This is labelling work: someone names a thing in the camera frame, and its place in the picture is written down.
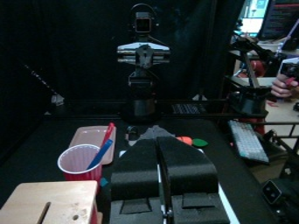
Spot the bright computer monitor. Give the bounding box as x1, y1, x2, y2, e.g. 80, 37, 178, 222
239, 0, 271, 35

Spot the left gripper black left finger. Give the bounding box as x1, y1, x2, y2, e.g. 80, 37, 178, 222
108, 138, 164, 224

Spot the person's hand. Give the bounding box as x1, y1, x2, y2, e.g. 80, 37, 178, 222
270, 73, 299, 99

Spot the white cutting board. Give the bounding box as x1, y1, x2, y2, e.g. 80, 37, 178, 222
118, 148, 241, 224

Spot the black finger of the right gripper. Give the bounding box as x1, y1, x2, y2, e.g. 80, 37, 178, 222
135, 44, 146, 70
144, 44, 155, 70

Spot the wooden block with slot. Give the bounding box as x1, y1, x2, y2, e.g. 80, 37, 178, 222
0, 180, 100, 224

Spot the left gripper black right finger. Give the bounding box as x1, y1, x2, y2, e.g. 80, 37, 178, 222
156, 136, 231, 224

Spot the white computer keyboard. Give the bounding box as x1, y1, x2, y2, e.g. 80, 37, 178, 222
227, 119, 271, 165

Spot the dark computer monitor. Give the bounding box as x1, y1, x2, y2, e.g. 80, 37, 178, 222
257, 0, 299, 42

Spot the orange toy carrot green leaf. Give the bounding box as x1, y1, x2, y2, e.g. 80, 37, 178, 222
175, 136, 210, 148

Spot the blue plastic toy knife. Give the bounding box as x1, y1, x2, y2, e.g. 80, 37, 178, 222
86, 138, 115, 171

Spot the small teal toy piece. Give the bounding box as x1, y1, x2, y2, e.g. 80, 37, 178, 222
98, 177, 111, 188

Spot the white leader gripper handle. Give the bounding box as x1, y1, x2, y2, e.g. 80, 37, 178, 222
277, 57, 299, 86

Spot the pink plastic tray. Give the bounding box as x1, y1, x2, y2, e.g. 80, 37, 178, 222
68, 125, 118, 165

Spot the grey toy piece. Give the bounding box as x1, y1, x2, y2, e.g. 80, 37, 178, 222
138, 124, 176, 141

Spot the black vent grille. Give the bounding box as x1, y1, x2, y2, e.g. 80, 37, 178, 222
171, 103, 207, 116

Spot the white corner bracket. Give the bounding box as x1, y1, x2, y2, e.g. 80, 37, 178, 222
51, 93, 66, 107
191, 93, 211, 102

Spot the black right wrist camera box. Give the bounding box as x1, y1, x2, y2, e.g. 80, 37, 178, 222
134, 11, 154, 34

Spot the red plastic cup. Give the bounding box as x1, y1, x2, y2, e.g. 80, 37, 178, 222
58, 143, 106, 182

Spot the red plastic utensil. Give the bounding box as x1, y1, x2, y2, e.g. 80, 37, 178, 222
102, 122, 118, 147

